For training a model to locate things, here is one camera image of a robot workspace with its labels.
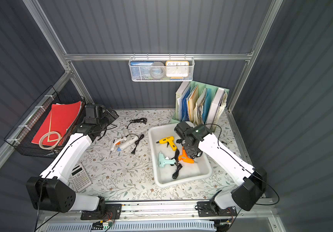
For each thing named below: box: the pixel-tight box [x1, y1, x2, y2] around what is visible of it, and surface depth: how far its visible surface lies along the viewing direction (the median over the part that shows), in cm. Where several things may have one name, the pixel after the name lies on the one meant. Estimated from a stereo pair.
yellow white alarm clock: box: [165, 60, 190, 79], surface depth 90 cm
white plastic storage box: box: [147, 123, 213, 188], surface depth 91 cm
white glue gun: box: [110, 135, 139, 152], surface depth 100 cm
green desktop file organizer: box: [171, 81, 230, 132], surface depth 98 cm
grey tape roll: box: [149, 61, 166, 80], surface depth 89 cm
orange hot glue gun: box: [178, 146, 196, 164], surface depth 93 cm
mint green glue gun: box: [158, 150, 177, 168], surface depth 90 cm
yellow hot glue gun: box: [155, 135, 178, 152], surface depth 101 cm
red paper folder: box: [30, 101, 82, 144], surface depth 75 cm
